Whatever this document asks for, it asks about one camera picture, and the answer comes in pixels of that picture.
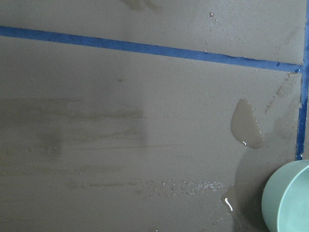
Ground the mint green bowl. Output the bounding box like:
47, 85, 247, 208
261, 160, 309, 232

